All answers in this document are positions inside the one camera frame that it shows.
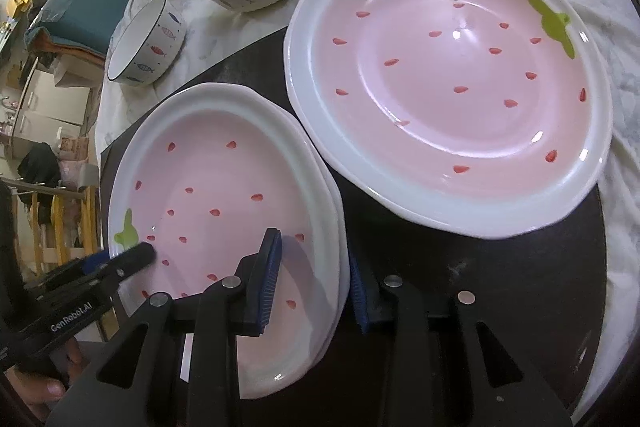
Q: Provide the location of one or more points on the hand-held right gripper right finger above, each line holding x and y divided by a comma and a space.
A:
359, 297

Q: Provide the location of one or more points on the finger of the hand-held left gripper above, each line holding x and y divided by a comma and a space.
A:
135, 255
92, 261

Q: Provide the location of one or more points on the black garment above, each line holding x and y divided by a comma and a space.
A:
37, 164

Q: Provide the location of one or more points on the person's left hand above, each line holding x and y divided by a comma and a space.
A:
42, 389

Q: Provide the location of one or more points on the pink bag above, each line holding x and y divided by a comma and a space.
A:
75, 162

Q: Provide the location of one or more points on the yellow wooden chair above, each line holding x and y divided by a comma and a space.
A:
60, 217

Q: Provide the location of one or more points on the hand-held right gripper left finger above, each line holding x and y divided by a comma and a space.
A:
265, 277

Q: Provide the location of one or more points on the black board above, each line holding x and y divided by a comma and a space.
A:
500, 272

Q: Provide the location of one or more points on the pink strawberry plate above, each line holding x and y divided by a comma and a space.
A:
336, 227
210, 177
450, 107

